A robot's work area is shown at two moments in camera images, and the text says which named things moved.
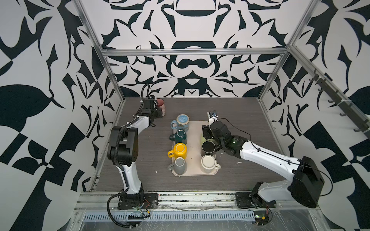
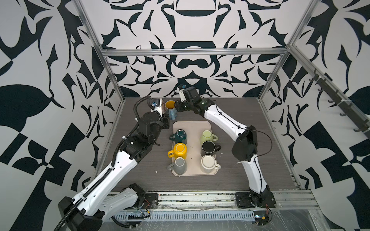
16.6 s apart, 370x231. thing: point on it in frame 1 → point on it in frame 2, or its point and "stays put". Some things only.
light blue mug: (182, 122) → (172, 111)
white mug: (208, 163) stays put
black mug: (208, 147) stays put
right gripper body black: (218, 141) → (184, 106)
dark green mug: (179, 136) stays put
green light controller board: (261, 217) stays put
